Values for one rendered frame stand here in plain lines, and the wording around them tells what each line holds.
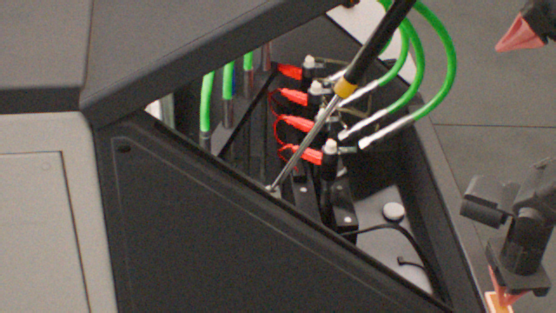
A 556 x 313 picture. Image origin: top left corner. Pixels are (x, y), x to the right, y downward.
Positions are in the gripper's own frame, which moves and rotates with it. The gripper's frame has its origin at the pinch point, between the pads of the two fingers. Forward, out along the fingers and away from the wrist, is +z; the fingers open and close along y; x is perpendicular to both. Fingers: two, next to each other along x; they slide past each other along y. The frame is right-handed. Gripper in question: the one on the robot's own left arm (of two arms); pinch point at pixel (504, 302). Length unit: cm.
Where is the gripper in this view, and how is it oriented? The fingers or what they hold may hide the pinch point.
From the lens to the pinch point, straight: 133.3
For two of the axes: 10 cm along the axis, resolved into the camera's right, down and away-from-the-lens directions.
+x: 9.9, -0.3, 1.2
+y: 1.2, 6.4, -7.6
